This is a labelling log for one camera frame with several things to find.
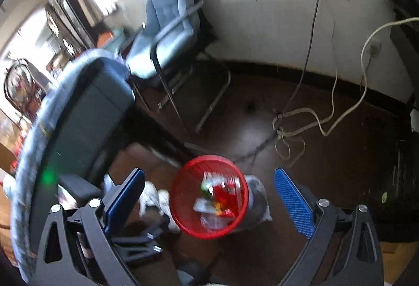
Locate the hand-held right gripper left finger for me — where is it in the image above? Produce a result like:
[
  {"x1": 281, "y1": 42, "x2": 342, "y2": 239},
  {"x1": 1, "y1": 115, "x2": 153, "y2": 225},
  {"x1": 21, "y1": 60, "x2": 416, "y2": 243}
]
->
[{"x1": 35, "y1": 167, "x2": 146, "y2": 286}]

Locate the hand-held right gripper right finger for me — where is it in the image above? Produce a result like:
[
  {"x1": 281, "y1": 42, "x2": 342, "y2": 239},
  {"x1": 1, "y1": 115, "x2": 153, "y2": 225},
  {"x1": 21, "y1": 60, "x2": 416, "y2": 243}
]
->
[{"x1": 274, "y1": 166, "x2": 384, "y2": 286}]

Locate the red mesh waste basket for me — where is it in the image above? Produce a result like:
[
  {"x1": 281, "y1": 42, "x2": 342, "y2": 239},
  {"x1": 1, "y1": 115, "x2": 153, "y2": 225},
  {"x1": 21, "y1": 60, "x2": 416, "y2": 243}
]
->
[{"x1": 171, "y1": 155, "x2": 250, "y2": 239}]

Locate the green drink carton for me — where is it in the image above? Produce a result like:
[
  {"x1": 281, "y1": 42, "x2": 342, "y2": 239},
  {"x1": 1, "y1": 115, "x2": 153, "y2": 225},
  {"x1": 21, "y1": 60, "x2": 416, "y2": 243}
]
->
[{"x1": 200, "y1": 179, "x2": 214, "y2": 197}]

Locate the white shoe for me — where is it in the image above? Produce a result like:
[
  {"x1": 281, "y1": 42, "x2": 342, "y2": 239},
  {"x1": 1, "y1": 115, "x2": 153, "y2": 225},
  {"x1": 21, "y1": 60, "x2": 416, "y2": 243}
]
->
[{"x1": 139, "y1": 180, "x2": 181, "y2": 234}]

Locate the grey plastic bag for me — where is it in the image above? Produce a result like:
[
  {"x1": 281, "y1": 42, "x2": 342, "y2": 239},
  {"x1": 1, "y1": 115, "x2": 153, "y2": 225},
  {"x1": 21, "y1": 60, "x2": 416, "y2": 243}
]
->
[{"x1": 244, "y1": 175, "x2": 273, "y2": 225}]

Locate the red snack bag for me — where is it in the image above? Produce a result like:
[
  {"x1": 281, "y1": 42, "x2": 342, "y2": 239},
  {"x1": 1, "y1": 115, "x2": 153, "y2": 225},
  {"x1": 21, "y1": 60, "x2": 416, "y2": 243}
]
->
[{"x1": 211, "y1": 179, "x2": 241, "y2": 218}]

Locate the dark grey table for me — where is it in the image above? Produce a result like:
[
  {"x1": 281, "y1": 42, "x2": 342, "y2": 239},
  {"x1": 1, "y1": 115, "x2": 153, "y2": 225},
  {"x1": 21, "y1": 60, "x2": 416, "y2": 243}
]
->
[{"x1": 28, "y1": 57, "x2": 187, "y2": 277}]

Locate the blue striped tablecloth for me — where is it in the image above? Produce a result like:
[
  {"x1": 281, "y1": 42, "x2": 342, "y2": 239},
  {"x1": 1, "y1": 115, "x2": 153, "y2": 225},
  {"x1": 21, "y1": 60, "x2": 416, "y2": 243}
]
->
[{"x1": 9, "y1": 48, "x2": 131, "y2": 277}]

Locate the black furniture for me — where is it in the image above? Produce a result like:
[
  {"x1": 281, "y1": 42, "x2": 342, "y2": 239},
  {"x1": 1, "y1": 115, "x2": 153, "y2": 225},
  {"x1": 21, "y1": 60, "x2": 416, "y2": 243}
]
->
[{"x1": 376, "y1": 0, "x2": 419, "y2": 242}]

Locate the orange plastic basin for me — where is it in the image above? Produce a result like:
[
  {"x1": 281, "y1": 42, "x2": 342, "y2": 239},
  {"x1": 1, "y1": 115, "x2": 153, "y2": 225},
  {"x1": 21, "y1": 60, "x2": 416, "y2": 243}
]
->
[{"x1": 96, "y1": 31, "x2": 114, "y2": 46}]

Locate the black chair with blue cushion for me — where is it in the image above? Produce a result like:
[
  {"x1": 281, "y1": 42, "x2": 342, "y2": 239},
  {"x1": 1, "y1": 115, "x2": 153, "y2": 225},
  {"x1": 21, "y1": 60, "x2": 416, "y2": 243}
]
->
[{"x1": 119, "y1": 0, "x2": 231, "y2": 135}]

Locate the dark wooden cabinet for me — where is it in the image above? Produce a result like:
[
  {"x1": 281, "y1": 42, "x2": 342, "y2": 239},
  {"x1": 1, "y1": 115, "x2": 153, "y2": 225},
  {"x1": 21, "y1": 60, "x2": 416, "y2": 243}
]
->
[{"x1": 46, "y1": 0, "x2": 96, "y2": 51}]

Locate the white floor cable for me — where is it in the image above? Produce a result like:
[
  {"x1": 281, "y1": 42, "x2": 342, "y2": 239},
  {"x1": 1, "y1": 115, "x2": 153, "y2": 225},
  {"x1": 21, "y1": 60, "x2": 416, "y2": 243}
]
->
[{"x1": 273, "y1": 17, "x2": 419, "y2": 161}]

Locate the black wall cable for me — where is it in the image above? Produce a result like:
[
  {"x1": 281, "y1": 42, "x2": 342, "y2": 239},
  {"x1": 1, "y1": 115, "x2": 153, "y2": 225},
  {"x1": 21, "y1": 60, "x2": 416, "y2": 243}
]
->
[{"x1": 284, "y1": 0, "x2": 320, "y2": 114}]

